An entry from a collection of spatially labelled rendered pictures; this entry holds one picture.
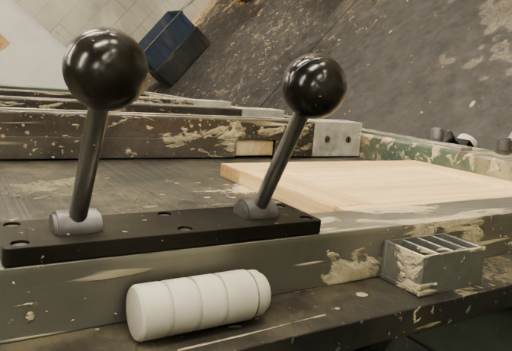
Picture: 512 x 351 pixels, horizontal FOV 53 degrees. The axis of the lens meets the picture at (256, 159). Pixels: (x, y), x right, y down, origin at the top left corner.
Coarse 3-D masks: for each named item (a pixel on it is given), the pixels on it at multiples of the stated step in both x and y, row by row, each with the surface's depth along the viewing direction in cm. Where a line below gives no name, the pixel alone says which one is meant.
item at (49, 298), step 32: (352, 224) 39; (384, 224) 40; (416, 224) 41; (448, 224) 43; (480, 224) 45; (128, 256) 28; (160, 256) 29; (192, 256) 31; (224, 256) 32; (256, 256) 33; (288, 256) 34; (320, 256) 36; (352, 256) 37; (0, 288) 25; (32, 288) 26; (64, 288) 27; (96, 288) 28; (128, 288) 29; (288, 288) 35; (0, 320) 26; (32, 320) 26; (64, 320) 27; (96, 320) 28
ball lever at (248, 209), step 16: (304, 64) 28; (320, 64) 28; (336, 64) 29; (288, 80) 29; (304, 80) 28; (320, 80) 28; (336, 80) 28; (288, 96) 29; (304, 96) 28; (320, 96) 28; (336, 96) 28; (304, 112) 29; (320, 112) 29; (288, 128) 31; (288, 144) 32; (272, 160) 33; (288, 160) 32; (272, 176) 33; (272, 192) 34; (240, 208) 35; (256, 208) 34; (272, 208) 35
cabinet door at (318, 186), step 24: (240, 168) 71; (264, 168) 73; (288, 168) 75; (312, 168) 76; (336, 168) 79; (360, 168) 81; (384, 168) 84; (408, 168) 86; (432, 168) 87; (288, 192) 60; (312, 192) 59; (336, 192) 61; (360, 192) 63; (384, 192) 64; (408, 192) 66; (432, 192) 67; (456, 192) 68; (480, 192) 70; (504, 192) 71
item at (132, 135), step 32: (0, 128) 72; (32, 128) 74; (64, 128) 76; (128, 128) 81; (160, 128) 84; (192, 128) 87; (224, 128) 90; (256, 128) 94; (320, 128) 101; (352, 128) 106
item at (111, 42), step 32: (96, 32) 22; (64, 64) 22; (96, 64) 22; (128, 64) 22; (96, 96) 22; (128, 96) 23; (96, 128) 25; (96, 160) 26; (64, 224) 28; (96, 224) 29
